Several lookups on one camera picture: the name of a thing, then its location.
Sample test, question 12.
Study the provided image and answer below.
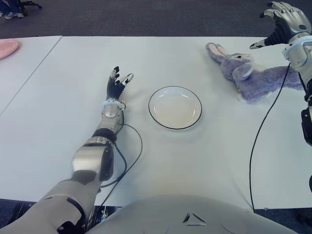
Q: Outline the grey robot torso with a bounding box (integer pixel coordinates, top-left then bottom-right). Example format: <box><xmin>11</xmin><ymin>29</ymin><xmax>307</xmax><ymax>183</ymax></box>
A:
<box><xmin>85</xmin><ymin>194</ymin><xmax>297</xmax><ymax>234</ymax></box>

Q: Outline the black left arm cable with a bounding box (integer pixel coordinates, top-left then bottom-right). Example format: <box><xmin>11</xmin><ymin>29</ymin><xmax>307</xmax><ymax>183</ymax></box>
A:
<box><xmin>98</xmin><ymin>109</ymin><xmax>143</xmax><ymax>208</ymax></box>

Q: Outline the white plate black rim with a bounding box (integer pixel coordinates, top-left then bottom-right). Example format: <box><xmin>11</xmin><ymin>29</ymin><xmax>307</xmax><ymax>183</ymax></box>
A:
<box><xmin>148</xmin><ymin>85</ymin><xmax>203</xmax><ymax>130</ymax></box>

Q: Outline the left robot hand black silver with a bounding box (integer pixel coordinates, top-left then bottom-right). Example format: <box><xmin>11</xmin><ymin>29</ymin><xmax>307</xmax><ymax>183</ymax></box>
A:
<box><xmin>106</xmin><ymin>65</ymin><xmax>135</xmax><ymax>101</ymax></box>

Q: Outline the right robot hand black silver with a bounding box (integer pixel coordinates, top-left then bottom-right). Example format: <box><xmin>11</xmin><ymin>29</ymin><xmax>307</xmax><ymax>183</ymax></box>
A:
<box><xmin>249</xmin><ymin>1</ymin><xmax>312</xmax><ymax>50</ymax></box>

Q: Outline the blue jeans leg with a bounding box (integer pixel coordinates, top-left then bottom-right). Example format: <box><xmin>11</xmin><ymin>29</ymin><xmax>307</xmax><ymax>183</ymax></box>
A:
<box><xmin>0</xmin><ymin>0</ymin><xmax>21</xmax><ymax>15</ymax></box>

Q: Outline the white sneaker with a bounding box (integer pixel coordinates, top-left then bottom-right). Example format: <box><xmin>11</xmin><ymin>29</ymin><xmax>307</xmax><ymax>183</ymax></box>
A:
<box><xmin>3</xmin><ymin>12</ymin><xmax>25</xmax><ymax>20</ymax></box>

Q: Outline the pink plate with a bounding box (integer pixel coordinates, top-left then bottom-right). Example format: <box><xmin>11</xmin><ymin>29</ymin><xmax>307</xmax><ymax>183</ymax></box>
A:
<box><xmin>0</xmin><ymin>39</ymin><xmax>20</xmax><ymax>60</ymax></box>

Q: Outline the purple plush bunny doll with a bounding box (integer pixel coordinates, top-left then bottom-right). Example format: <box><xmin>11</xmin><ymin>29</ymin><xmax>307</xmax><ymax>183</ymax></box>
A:
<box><xmin>205</xmin><ymin>42</ymin><xmax>305</xmax><ymax>102</ymax></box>

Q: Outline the black office chair base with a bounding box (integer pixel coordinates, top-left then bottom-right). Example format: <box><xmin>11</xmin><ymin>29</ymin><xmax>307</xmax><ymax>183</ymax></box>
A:
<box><xmin>13</xmin><ymin>0</ymin><xmax>42</xmax><ymax>11</ymax></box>

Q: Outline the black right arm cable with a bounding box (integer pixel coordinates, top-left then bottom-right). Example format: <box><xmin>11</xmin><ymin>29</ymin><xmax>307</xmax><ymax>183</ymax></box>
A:
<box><xmin>248</xmin><ymin>62</ymin><xmax>292</xmax><ymax>211</ymax></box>

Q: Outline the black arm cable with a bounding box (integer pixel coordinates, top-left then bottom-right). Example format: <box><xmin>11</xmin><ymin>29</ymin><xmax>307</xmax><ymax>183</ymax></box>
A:
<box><xmin>98</xmin><ymin>109</ymin><xmax>143</xmax><ymax>208</ymax></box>
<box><xmin>248</xmin><ymin>62</ymin><xmax>292</xmax><ymax>211</ymax></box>

